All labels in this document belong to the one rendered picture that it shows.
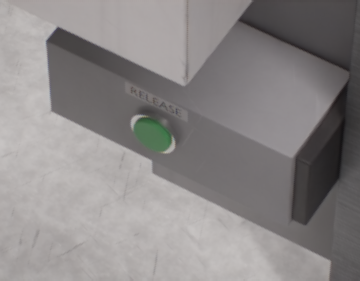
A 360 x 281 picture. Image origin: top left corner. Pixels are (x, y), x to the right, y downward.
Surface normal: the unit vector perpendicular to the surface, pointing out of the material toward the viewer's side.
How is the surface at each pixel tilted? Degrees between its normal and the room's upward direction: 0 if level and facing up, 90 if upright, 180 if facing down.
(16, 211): 0
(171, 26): 90
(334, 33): 90
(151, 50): 90
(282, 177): 90
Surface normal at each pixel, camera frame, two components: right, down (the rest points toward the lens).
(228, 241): 0.00, -0.61
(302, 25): -0.52, 0.68
